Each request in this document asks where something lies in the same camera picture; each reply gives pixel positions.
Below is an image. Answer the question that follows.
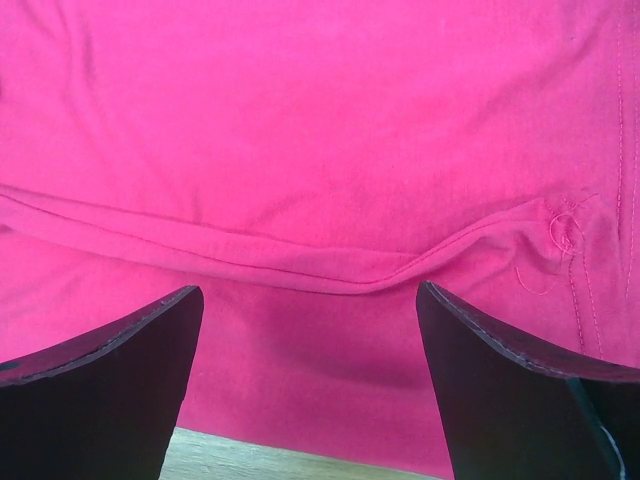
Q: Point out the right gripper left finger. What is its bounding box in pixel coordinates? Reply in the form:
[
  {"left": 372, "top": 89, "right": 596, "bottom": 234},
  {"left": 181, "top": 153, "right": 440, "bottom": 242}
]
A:
[{"left": 1, "top": 286, "right": 204, "bottom": 479}]

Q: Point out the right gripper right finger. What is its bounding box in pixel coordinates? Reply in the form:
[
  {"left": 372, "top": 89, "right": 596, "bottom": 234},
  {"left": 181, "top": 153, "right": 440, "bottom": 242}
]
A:
[{"left": 416, "top": 282, "right": 639, "bottom": 479}]

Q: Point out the pink t shirt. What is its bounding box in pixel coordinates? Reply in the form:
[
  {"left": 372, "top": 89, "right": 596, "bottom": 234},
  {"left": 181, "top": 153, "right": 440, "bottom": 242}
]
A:
[{"left": 1, "top": 1, "right": 639, "bottom": 477}]

